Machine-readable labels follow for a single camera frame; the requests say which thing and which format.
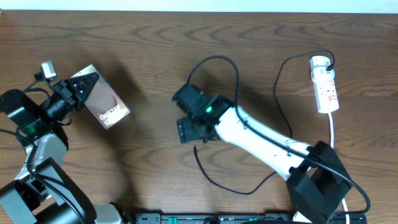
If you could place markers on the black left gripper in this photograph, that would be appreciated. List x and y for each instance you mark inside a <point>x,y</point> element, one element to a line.
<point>66,90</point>

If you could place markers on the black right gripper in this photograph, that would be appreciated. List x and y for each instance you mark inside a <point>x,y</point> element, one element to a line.
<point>186,132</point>

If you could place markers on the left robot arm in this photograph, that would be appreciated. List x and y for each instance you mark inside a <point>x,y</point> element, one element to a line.
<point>42,192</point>

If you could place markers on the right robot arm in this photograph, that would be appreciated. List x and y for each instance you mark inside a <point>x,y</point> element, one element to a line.
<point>316,178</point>

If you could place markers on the white power strip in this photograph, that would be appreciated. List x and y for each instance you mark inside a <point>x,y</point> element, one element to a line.
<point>324,84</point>

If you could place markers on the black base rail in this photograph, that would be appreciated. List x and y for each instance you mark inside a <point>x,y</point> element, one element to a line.
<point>191,218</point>

